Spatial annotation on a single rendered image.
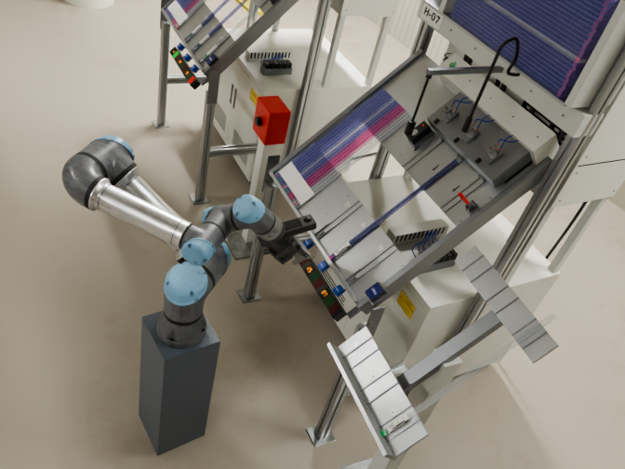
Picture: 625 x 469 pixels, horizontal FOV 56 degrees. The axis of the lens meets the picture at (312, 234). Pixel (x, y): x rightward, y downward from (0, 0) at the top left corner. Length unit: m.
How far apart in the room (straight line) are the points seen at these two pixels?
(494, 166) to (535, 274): 0.70
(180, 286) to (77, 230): 1.38
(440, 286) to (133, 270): 1.39
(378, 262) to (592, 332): 1.74
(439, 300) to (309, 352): 0.73
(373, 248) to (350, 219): 0.15
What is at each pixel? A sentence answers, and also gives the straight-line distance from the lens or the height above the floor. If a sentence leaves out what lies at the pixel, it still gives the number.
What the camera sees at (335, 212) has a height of 0.79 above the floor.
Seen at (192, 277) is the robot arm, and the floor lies 0.78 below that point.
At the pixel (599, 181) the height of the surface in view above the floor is 1.08.
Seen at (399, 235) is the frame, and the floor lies 0.66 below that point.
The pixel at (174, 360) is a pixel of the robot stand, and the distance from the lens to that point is 1.81.
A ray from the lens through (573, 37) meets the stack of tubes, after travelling 1.73.
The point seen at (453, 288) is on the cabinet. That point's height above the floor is 0.62.
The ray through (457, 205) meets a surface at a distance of 1.85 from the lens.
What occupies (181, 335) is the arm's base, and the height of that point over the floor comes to 0.60.
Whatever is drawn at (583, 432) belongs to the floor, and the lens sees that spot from 2.89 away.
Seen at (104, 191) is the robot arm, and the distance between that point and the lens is 1.65.
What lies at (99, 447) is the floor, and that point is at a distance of 2.28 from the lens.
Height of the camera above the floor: 2.00
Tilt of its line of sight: 40 degrees down
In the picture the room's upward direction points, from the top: 16 degrees clockwise
